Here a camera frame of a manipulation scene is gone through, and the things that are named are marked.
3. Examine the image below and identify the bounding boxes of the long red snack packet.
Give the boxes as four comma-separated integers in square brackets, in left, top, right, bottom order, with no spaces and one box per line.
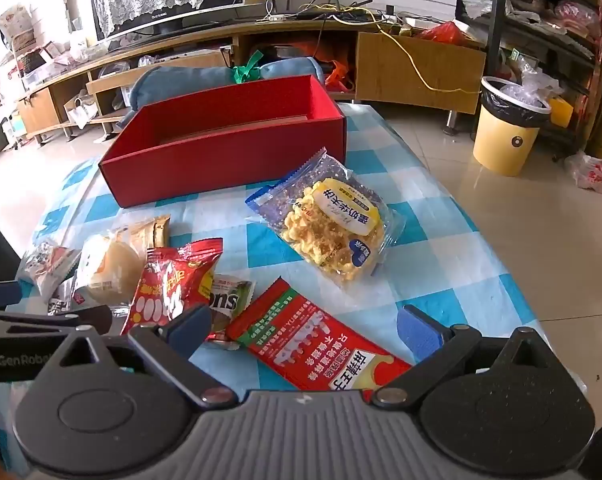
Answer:
[225,276,414,392]

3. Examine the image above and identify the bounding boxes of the stacked cardboard boxes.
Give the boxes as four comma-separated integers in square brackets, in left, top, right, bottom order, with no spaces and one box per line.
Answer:
[0,5,37,53]

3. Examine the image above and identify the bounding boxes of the clear bun packet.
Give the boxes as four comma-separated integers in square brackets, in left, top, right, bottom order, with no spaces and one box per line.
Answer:
[71,227,149,318]

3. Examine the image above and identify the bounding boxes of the wooden television stand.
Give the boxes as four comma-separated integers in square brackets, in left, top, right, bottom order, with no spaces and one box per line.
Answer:
[16,10,486,148]

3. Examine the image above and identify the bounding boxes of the silver snack packet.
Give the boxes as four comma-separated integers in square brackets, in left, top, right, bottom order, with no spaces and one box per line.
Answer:
[48,287,82,316]

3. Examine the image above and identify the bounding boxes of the red plastic bag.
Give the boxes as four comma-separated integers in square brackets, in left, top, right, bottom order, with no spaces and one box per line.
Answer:
[418,21,469,48]

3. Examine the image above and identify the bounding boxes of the yellow trash bin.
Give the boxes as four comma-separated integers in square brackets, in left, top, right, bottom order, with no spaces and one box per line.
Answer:
[472,76,552,177]

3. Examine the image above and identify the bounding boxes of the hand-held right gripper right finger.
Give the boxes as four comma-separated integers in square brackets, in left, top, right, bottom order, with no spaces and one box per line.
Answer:
[368,304,562,408]

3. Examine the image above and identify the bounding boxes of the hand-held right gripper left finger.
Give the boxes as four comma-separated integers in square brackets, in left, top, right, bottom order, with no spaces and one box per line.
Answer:
[41,304,239,408]

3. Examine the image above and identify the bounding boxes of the beige snack packet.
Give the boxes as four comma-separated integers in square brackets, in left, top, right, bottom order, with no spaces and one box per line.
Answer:
[116,214,172,251]

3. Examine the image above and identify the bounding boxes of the green strap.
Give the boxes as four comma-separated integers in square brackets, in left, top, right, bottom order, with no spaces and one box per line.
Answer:
[231,52,264,83]

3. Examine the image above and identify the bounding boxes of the red cardboard box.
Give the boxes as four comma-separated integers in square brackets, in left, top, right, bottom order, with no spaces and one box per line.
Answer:
[98,75,347,209]

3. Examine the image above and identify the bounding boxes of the rolled blue blanket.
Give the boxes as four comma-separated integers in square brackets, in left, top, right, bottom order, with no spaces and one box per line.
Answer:
[116,56,327,131]

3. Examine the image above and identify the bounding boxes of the white plastic bag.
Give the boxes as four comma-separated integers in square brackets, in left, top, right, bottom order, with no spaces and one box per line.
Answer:
[563,151,602,196]

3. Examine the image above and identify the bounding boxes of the white orange snack packet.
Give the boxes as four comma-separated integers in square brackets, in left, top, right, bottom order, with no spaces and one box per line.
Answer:
[15,240,82,301]

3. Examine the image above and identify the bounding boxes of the yellow cable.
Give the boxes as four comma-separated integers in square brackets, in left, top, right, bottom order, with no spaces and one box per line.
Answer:
[301,2,482,93]

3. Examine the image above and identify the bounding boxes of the clear waffle snack packet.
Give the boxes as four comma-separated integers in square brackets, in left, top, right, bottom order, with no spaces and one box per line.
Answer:
[245,147,407,288]

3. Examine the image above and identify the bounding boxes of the blue white checkered tablecloth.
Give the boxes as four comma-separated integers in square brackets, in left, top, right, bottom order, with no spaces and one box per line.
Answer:
[0,102,589,480]

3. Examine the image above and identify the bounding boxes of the red chips packet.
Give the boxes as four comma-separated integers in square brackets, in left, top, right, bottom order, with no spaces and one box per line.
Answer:
[120,238,224,336]

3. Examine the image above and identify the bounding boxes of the black metal rack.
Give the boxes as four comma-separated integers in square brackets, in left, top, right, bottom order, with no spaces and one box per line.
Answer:
[456,0,602,161]

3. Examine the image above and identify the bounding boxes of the green wafer packet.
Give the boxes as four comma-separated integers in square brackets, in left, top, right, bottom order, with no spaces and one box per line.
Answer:
[201,274,256,343]

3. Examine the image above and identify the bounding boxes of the black television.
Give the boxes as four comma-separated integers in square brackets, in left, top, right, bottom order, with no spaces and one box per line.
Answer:
[88,0,267,41]

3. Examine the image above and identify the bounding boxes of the orange plastic bag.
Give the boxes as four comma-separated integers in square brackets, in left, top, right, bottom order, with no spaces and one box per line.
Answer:
[326,60,354,92]

